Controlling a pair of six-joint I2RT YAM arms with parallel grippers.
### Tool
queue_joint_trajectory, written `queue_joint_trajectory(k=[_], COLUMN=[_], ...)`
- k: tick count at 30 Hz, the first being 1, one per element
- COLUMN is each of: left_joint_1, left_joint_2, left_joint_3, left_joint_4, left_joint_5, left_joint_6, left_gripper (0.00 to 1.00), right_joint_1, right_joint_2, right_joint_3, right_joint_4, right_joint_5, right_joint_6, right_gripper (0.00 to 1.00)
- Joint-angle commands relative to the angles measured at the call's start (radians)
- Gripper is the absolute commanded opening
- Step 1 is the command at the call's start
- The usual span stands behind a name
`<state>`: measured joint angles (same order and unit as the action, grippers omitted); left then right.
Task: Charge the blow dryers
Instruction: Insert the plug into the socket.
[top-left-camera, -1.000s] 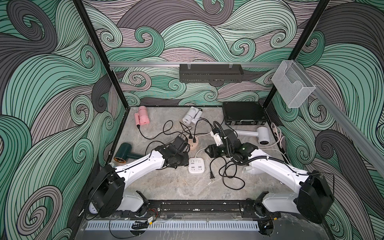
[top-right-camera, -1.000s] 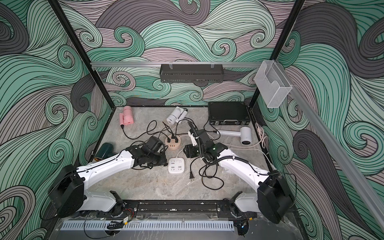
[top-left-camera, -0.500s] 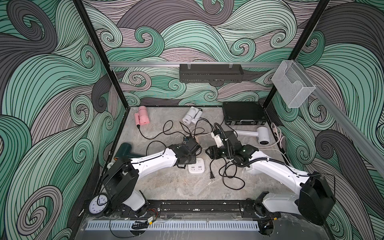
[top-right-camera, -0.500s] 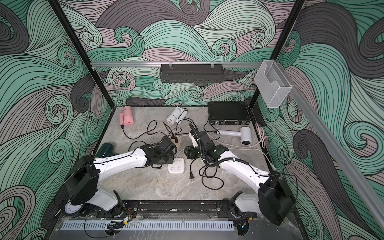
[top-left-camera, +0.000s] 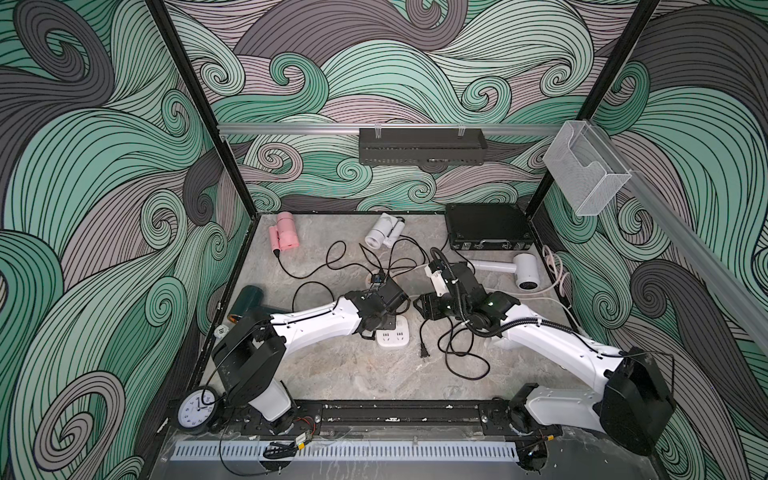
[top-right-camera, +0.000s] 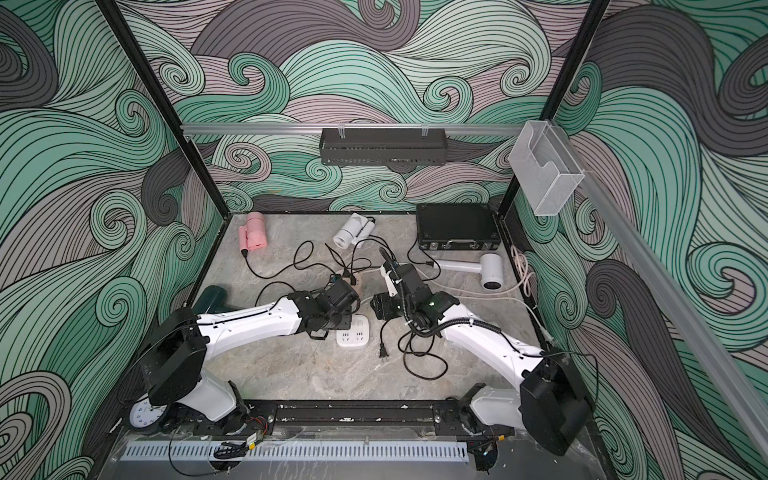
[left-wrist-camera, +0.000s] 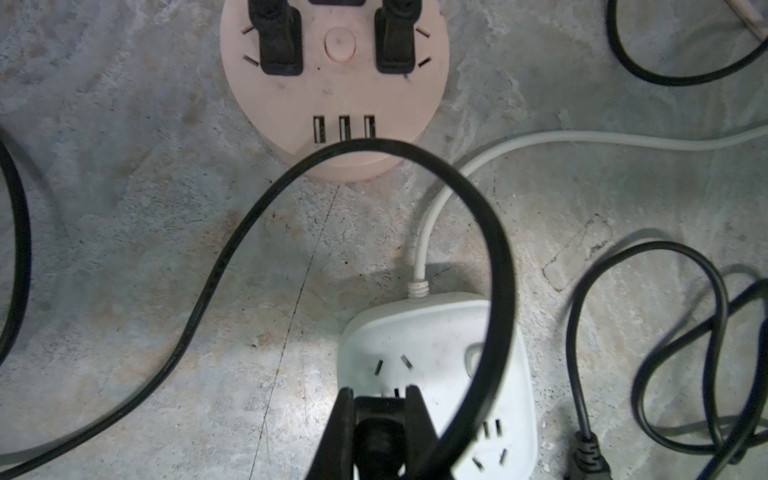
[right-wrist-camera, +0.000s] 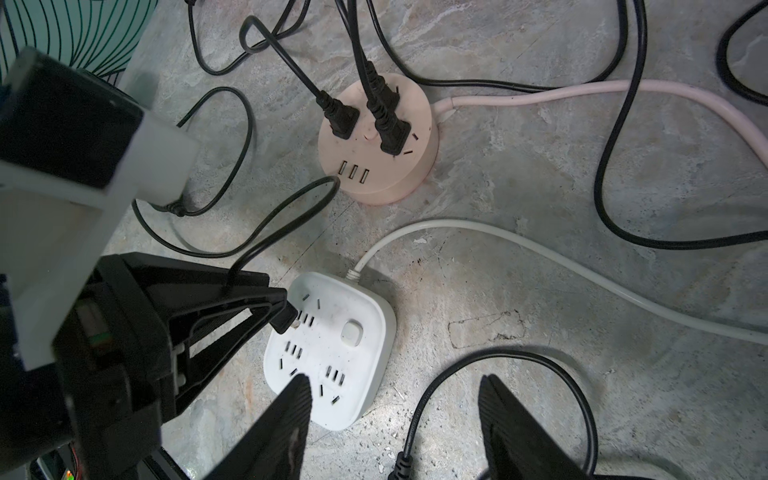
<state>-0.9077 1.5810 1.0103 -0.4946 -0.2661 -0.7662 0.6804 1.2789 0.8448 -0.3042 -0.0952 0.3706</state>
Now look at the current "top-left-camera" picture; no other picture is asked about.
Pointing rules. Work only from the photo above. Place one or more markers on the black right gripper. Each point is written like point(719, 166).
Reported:
point(428, 302)

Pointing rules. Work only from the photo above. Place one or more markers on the small clear bottle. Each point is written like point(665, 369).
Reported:
point(221, 331)

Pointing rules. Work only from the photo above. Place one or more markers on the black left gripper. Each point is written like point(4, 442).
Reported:
point(390, 324)

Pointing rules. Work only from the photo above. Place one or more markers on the black left corner post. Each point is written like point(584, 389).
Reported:
point(172, 40)

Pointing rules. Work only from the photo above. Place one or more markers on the black corner frame post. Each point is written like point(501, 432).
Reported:
point(616, 61)

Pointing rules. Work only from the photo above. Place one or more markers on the black round wall clock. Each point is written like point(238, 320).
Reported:
point(198, 411)

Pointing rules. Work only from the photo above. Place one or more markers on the clear plastic wall holder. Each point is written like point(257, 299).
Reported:
point(586, 166)

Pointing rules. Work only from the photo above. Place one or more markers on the white hair dryer straight handle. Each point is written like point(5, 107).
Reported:
point(523, 267)

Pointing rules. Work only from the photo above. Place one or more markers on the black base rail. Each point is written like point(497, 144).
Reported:
point(493, 417)

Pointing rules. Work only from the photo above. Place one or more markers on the aluminium wall rail right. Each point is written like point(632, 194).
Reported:
point(662, 190)

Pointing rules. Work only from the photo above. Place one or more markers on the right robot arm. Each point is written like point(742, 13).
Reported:
point(624, 396)

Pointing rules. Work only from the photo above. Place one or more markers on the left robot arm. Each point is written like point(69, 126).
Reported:
point(247, 358)

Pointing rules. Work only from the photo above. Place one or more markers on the aluminium wall rail back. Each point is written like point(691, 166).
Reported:
point(333, 128)

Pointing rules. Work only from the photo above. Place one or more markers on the pink hair dryer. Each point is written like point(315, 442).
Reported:
point(283, 235)

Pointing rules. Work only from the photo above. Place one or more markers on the black ribbed carrying case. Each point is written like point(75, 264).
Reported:
point(487, 227)

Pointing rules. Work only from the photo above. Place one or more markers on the black wall shelf tray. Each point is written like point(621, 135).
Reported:
point(421, 147)

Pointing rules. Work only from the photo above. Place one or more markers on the aluminium wall rail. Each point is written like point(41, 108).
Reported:
point(662, 190)
point(333, 128)

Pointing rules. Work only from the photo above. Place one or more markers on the dark green hair dryer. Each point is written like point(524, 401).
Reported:
point(250, 300)

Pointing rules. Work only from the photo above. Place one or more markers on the white slotted cable duct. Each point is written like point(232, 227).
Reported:
point(359, 450)

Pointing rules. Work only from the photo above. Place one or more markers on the white square power strip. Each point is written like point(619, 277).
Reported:
point(396, 338)

